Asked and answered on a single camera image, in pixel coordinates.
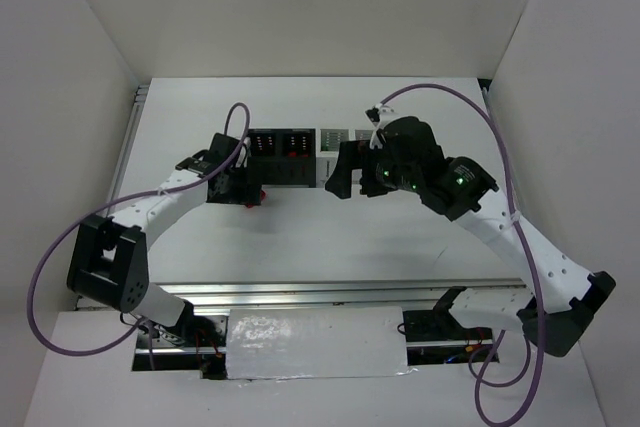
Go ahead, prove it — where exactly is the red lego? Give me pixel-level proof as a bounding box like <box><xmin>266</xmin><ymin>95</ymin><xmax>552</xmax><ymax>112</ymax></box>
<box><xmin>245</xmin><ymin>190</ymin><xmax>266</xmax><ymax>208</ymax></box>

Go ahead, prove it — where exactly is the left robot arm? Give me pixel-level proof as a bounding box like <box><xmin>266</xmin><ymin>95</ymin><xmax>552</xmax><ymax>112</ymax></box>
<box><xmin>67</xmin><ymin>133</ymin><xmax>262</xmax><ymax>345</ymax></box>

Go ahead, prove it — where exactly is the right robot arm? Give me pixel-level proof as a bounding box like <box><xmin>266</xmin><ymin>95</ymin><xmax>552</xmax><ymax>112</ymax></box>
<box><xmin>325</xmin><ymin>116</ymin><xmax>616</xmax><ymax>357</ymax></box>

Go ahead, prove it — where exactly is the white double container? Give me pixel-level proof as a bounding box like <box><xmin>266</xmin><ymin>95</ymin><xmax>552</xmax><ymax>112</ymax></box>
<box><xmin>316</xmin><ymin>128</ymin><xmax>373</xmax><ymax>188</ymax></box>

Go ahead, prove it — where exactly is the black double container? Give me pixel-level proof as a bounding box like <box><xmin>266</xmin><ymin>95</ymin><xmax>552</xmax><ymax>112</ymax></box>
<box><xmin>247</xmin><ymin>128</ymin><xmax>316</xmax><ymax>188</ymax></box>

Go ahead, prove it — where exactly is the white foil covered plate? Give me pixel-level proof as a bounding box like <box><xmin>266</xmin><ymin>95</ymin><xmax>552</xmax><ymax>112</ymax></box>
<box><xmin>226</xmin><ymin>306</ymin><xmax>410</xmax><ymax>380</ymax></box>

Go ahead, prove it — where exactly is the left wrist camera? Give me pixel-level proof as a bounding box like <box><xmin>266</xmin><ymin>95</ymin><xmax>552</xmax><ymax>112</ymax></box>
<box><xmin>236</xmin><ymin>139</ymin><xmax>250</xmax><ymax>168</ymax></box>

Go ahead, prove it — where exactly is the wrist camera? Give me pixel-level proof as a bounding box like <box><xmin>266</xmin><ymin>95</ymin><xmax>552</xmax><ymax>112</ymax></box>
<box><xmin>236</xmin><ymin>139</ymin><xmax>250</xmax><ymax>168</ymax></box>
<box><xmin>365</xmin><ymin>103</ymin><xmax>396</xmax><ymax>149</ymax></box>

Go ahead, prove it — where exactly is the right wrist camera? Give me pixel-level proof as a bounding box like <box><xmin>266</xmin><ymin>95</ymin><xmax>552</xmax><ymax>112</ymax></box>
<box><xmin>365</xmin><ymin>103</ymin><xmax>396</xmax><ymax>149</ymax></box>

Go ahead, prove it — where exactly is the aluminium rail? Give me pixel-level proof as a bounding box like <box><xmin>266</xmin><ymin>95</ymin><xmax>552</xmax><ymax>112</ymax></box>
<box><xmin>159</xmin><ymin>279</ymin><xmax>524</xmax><ymax>312</ymax></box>

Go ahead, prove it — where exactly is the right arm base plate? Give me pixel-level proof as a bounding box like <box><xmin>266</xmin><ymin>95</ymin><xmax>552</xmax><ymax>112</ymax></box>
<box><xmin>397</xmin><ymin>310</ymin><xmax>493</xmax><ymax>345</ymax></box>

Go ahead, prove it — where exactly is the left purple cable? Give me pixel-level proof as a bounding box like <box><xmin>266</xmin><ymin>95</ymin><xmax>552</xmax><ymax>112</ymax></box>
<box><xmin>25</xmin><ymin>102</ymin><xmax>252</xmax><ymax>371</ymax></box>

